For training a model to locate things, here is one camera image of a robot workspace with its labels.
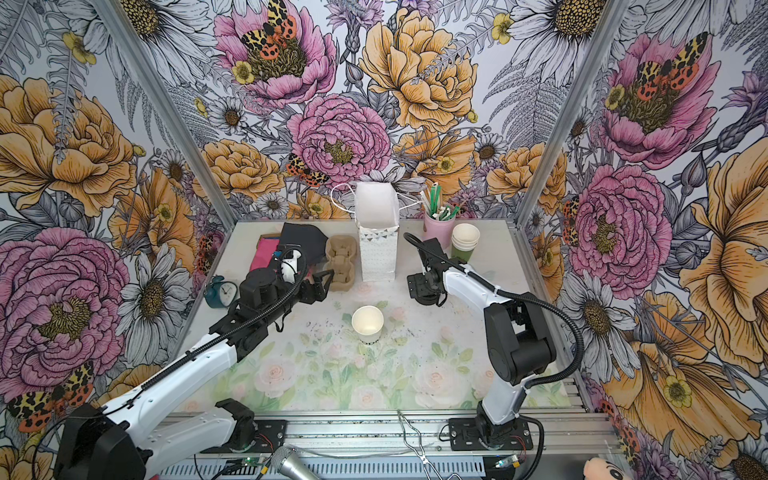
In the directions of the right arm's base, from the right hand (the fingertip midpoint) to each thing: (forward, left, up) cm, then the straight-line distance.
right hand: (430, 292), depth 94 cm
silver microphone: (-42, +36, -2) cm, 55 cm away
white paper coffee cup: (-8, +19, -2) cm, 21 cm away
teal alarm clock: (+1, +65, +1) cm, 65 cm away
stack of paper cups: (+15, -12, +6) cm, 21 cm away
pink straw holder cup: (+24, -7, +2) cm, 25 cm away
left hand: (-4, +30, +15) cm, 34 cm away
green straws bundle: (+30, -3, +10) cm, 31 cm away
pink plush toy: (-45, -30, 0) cm, 54 cm away
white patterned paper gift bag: (+29, +16, +7) cm, 34 cm away
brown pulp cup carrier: (+20, +30, -2) cm, 36 cm away
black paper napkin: (+27, +42, -2) cm, 49 cm away
